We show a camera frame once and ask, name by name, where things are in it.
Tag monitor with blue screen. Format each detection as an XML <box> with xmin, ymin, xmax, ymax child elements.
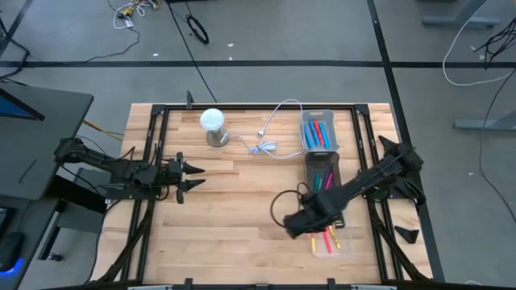
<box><xmin>0</xmin><ymin>87</ymin><xmax>46</xmax><ymax>122</ymax></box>

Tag yellow floor cable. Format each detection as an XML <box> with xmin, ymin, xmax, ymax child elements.
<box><xmin>81</xmin><ymin>118</ymin><xmax>124</xmax><ymax>142</ymax></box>

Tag black cable bundle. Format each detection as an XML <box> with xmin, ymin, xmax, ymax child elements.
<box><xmin>473</xmin><ymin>18</ymin><xmax>516</xmax><ymax>69</ymax></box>

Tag white mushroom table lamp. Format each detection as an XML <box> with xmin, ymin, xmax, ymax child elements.
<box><xmin>199</xmin><ymin>107</ymin><xmax>231</xmax><ymax>148</ymax></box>

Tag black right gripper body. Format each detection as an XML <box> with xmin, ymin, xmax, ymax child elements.
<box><xmin>283</xmin><ymin>193</ymin><xmax>347</xmax><ymax>238</ymax></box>

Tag white lamp cable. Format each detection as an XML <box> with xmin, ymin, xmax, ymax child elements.
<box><xmin>227</xmin><ymin>98</ymin><xmax>307</xmax><ymax>160</ymax></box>

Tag black aluminium table frame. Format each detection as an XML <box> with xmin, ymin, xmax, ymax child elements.
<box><xmin>90</xmin><ymin>102</ymin><xmax>435</xmax><ymax>285</ymax></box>

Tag long slim yellow highlighter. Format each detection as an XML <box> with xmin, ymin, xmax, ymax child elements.
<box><xmin>328</xmin><ymin>225</ymin><xmax>342</xmax><ymax>250</ymax></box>

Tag black coiled cable loop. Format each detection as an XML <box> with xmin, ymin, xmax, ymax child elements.
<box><xmin>185</xmin><ymin>14</ymin><xmax>210</xmax><ymax>45</ymax></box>

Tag black computer mouse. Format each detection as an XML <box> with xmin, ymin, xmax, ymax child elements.
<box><xmin>0</xmin><ymin>231</ymin><xmax>26</xmax><ymax>275</ymax></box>

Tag red dry-erase marker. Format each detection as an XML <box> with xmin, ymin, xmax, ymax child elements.
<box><xmin>313</xmin><ymin>119</ymin><xmax>325</xmax><ymax>146</ymax></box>

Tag white and yellow cable bundle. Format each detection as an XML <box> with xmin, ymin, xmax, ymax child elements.
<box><xmin>112</xmin><ymin>0</ymin><xmax>159</xmax><ymax>30</ymax></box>

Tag dark brown plastic bin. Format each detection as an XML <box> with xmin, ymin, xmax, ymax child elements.
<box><xmin>304</xmin><ymin>151</ymin><xmax>347</xmax><ymax>203</ymax></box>

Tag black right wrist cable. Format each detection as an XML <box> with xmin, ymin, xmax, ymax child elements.
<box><xmin>268</xmin><ymin>181</ymin><xmax>311</xmax><ymax>231</ymax></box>

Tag dark grey desk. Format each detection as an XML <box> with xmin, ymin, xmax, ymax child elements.
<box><xmin>0</xmin><ymin>82</ymin><xmax>95</xmax><ymax>202</ymax></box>

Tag grey desk foot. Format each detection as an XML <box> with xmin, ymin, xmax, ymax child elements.
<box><xmin>453</xmin><ymin>109</ymin><xmax>516</xmax><ymax>132</ymax></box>
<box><xmin>421</xmin><ymin>0</ymin><xmax>504</xmax><ymax>29</ymax></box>

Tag magenta marker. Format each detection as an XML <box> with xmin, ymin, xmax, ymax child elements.
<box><xmin>321</xmin><ymin>229</ymin><xmax>334</xmax><ymax>255</ymax></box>

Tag clear plastic bin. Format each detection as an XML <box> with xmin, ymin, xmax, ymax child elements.
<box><xmin>306</xmin><ymin>200</ymin><xmax>356</xmax><ymax>260</ymax></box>

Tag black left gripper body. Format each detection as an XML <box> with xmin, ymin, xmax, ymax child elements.
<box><xmin>168</xmin><ymin>151</ymin><xmax>185</xmax><ymax>205</ymax></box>

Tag long black floor cable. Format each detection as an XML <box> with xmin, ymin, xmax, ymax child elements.
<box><xmin>166</xmin><ymin>0</ymin><xmax>218</xmax><ymax>104</ymax></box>

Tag white floor cable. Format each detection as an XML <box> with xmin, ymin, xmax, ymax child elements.
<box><xmin>442</xmin><ymin>0</ymin><xmax>516</xmax><ymax>88</ymax></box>

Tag black triangular bracket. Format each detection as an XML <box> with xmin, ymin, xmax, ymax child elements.
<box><xmin>377</xmin><ymin>135</ymin><xmax>400</xmax><ymax>152</ymax></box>
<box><xmin>393</xmin><ymin>225</ymin><xmax>421</xmax><ymax>245</ymax></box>

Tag thin black floor cable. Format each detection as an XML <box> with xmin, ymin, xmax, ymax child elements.
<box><xmin>478</xmin><ymin>66</ymin><xmax>516</xmax><ymax>225</ymax></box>

